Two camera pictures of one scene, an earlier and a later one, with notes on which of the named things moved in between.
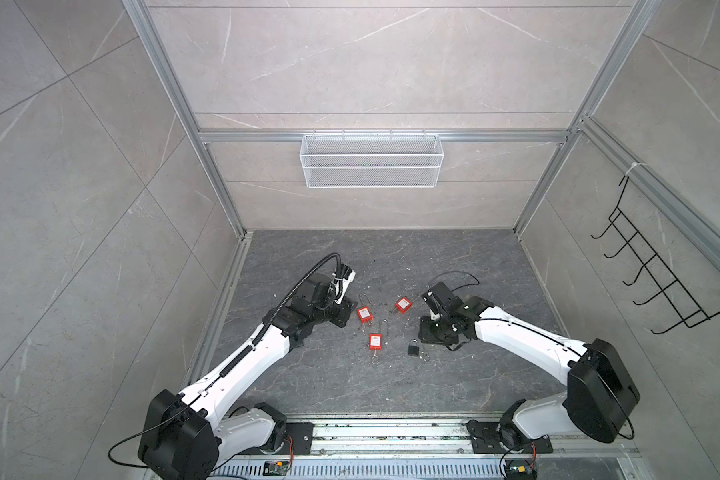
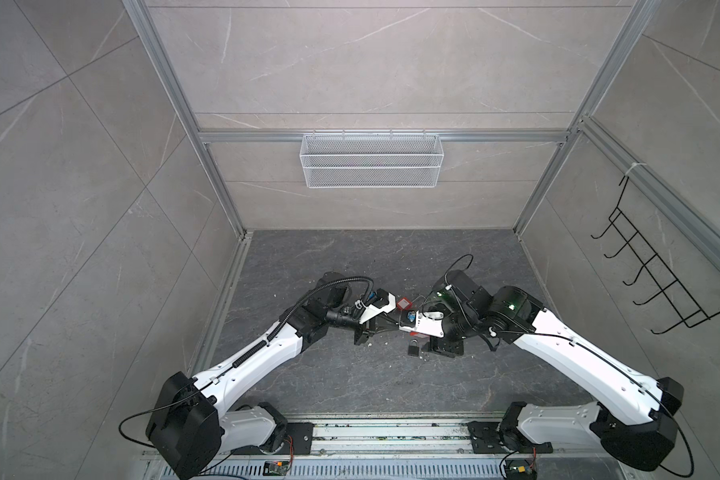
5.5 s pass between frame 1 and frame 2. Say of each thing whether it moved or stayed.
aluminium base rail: stayed
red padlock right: stayed
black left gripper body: moved
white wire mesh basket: stayed
